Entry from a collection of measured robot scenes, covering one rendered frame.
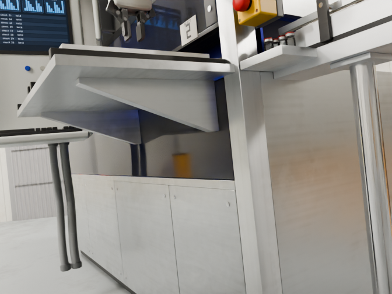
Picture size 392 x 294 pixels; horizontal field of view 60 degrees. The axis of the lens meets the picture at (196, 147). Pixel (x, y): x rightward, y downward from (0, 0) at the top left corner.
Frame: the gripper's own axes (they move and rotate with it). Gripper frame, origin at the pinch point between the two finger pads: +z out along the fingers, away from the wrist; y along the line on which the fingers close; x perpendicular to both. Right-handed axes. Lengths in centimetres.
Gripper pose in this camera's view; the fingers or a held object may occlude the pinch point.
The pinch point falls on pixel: (133, 31)
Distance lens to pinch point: 92.0
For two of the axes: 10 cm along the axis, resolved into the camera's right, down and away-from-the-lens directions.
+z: 1.0, 9.9, 0.0
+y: -8.4, 0.9, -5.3
